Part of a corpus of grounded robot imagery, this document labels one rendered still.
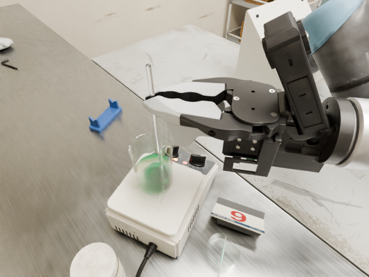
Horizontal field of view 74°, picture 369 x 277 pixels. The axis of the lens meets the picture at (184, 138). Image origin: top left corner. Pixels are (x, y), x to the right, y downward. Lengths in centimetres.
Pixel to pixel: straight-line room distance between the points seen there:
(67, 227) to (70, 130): 26
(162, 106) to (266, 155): 12
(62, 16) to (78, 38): 16
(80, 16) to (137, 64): 97
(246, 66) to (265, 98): 48
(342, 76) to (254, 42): 37
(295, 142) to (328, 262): 26
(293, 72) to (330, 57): 16
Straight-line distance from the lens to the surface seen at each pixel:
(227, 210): 47
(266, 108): 26
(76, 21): 181
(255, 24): 70
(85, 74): 88
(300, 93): 24
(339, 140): 27
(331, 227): 54
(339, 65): 38
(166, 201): 39
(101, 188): 53
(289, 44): 21
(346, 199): 58
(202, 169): 46
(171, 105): 26
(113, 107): 69
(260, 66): 72
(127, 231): 44
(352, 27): 37
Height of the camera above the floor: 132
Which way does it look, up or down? 46 degrees down
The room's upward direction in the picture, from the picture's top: straight up
